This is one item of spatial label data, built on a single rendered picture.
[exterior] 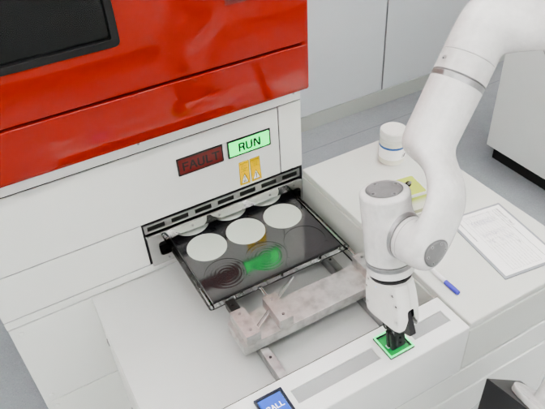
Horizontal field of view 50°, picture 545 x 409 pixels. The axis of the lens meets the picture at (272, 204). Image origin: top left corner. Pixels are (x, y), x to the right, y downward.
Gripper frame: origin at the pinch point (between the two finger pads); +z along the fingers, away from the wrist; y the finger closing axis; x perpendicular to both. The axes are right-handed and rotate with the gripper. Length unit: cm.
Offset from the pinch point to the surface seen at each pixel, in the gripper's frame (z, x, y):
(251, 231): -2, -5, -50
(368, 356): 2.4, -5.6, -1.2
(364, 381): 2.9, -9.6, 2.9
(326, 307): 5.8, -1.9, -22.0
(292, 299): 4.5, -7.0, -28.0
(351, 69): 23, 140, -216
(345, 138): 58, 122, -202
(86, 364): 26, -53, -65
